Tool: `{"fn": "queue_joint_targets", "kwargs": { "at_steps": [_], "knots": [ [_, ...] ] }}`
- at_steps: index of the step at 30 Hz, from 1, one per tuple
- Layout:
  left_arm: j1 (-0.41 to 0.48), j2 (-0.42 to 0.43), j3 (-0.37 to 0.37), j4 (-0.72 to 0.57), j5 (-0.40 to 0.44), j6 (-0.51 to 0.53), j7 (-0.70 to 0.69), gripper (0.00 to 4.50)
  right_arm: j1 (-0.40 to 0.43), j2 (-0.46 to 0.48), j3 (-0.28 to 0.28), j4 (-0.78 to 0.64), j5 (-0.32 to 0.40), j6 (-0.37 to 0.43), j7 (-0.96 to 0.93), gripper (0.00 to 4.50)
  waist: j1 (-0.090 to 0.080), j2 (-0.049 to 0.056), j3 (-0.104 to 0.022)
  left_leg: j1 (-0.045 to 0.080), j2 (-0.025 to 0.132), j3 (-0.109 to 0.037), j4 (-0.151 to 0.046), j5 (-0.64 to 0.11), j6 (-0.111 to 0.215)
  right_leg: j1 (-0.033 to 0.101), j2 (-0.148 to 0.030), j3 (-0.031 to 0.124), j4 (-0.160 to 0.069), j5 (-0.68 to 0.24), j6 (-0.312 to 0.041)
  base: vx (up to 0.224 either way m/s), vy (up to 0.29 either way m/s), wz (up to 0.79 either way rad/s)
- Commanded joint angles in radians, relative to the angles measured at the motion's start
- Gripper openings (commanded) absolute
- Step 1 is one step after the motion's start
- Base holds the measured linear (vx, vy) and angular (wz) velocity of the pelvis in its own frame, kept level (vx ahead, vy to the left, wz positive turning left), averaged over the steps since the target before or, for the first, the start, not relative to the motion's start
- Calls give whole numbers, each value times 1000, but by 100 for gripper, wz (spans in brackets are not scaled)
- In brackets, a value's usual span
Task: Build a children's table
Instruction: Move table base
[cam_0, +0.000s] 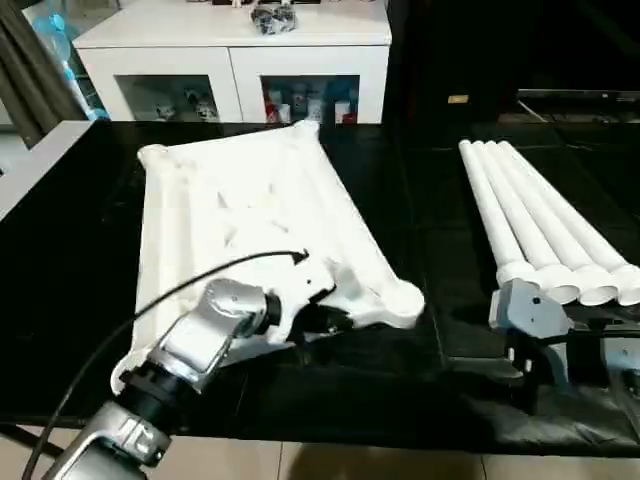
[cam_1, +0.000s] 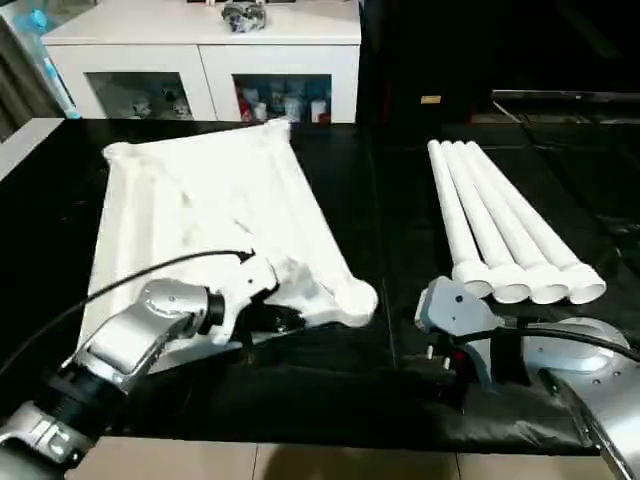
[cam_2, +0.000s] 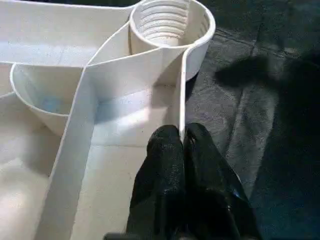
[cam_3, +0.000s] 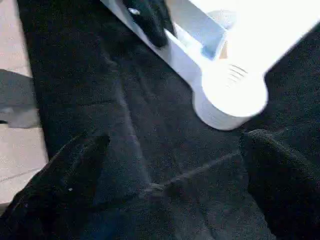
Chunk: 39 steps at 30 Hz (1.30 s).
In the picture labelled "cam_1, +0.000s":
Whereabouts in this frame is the white plastic table top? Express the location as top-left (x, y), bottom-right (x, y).
top-left (79, 118), bottom-right (380, 376)

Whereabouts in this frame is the white plastic table leg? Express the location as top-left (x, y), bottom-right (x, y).
top-left (439, 140), bottom-right (534, 305)
top-left (427, 139), bottom-right (496, 301)
top-left (465, 141), bottom-right (608, 305)
top-left (453, 141), bottom-right (571, 305)

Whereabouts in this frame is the black work mat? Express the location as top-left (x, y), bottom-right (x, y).
top-left (0, 117), bottom-right (640, 454)

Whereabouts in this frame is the white glass-door cabinet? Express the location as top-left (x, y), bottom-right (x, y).
top-left (40, 0), bottom-right (362, 124)

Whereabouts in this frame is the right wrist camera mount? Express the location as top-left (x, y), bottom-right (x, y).
top-left (414, 275), bottom-right (501, 387)

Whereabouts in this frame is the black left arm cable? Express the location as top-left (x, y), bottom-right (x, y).
top-left (0, 249), bottom-right (256, 376)

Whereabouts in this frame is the black metal rail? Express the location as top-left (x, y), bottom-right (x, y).
top-left (492, 88), bottom-right (640, 101)

